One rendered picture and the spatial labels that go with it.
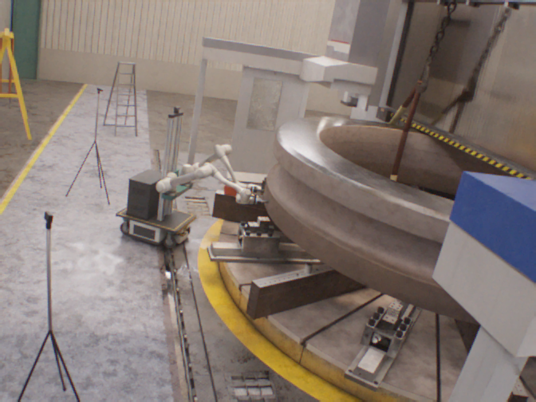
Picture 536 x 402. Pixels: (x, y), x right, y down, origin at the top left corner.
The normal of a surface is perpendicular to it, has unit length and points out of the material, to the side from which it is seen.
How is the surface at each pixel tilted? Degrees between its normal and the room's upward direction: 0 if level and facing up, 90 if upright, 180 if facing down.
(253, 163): 90
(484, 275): 90
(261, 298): 90
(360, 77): 90
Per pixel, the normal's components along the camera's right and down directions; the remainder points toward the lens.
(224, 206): -0.15, 0.32
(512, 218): -0.96, -0.07
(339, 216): -0.77, 0.10
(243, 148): 0.23, 0.37
